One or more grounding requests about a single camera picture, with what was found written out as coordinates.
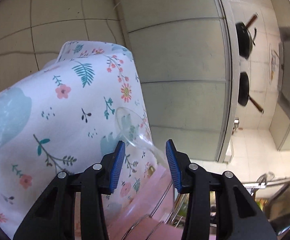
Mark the black wok with wooden handle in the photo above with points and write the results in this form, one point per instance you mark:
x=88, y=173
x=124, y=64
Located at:
x=244, y=92

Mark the clear plastic spoon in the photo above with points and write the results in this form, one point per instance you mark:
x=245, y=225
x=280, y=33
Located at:
x=137, y=133

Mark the floral white tablecloth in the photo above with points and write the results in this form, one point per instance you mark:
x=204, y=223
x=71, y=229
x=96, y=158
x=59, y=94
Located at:
x=63, y=118

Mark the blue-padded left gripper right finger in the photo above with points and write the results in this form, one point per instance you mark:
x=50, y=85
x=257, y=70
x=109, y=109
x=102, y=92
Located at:
x=238, y=215

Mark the pink plastic drip tray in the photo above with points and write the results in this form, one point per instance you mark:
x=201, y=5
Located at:
x=136, y=196

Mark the metal wire utensil rack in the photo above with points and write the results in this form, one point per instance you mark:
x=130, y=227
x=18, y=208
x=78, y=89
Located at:
x=168, y=214

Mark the metal shelf rack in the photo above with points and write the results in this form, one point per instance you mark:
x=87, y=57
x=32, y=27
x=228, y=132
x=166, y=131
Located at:
x=272, y=194

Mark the kitchen counter cabinets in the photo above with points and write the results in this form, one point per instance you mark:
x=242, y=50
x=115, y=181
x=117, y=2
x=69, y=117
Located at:
x=186, y=55

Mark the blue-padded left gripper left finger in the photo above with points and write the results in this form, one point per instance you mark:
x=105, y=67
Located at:
x=52, y=215

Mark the lidded black wok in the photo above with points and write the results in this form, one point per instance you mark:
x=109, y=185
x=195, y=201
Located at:
x=246, y=41

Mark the metal kettle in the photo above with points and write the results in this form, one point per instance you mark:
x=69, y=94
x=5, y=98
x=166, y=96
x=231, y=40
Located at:
x=235, y=125

